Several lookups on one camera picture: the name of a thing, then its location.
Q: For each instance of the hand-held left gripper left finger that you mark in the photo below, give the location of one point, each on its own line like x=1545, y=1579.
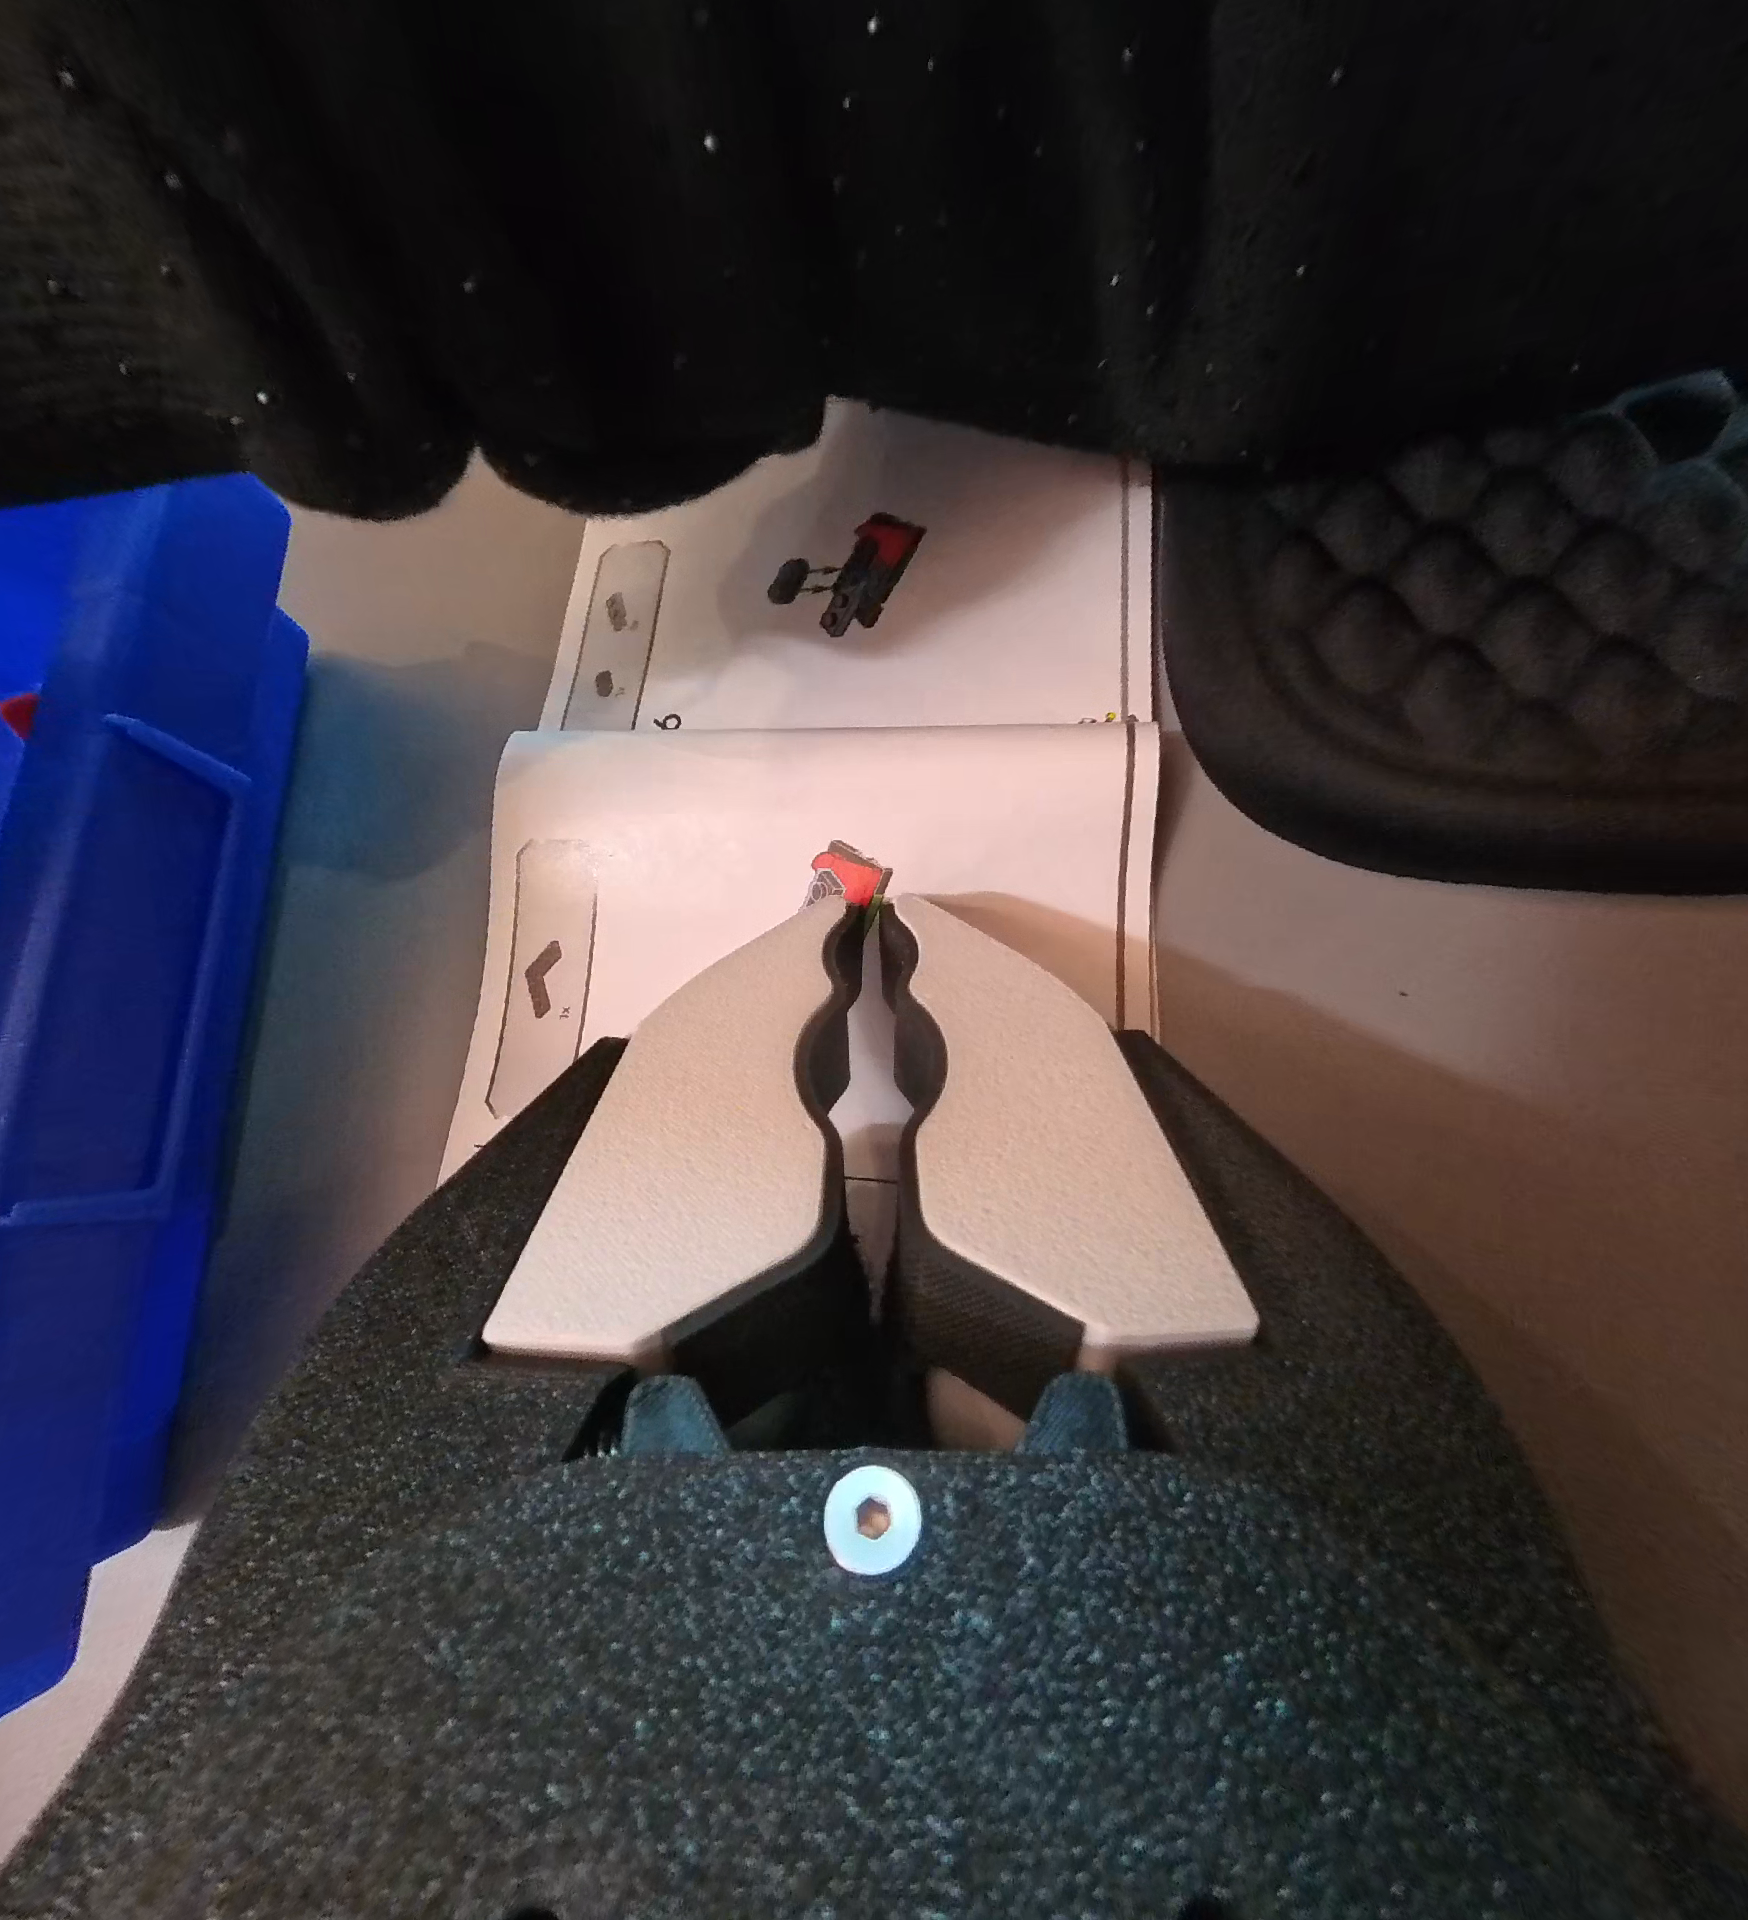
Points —
x=679, y=1185

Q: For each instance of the person's right forearm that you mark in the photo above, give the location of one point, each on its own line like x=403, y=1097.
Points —
x=665, y=224

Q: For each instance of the blue storage bin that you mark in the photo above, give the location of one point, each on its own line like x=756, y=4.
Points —
x=94, y=901

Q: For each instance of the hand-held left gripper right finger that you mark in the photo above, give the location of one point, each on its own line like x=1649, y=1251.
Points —
x=1068, y=1185

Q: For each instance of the white instruction booklet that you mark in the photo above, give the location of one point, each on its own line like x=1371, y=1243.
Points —
x=965, y=674

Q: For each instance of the black quilted cushion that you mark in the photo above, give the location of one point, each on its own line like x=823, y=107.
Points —
x=1488, y=674

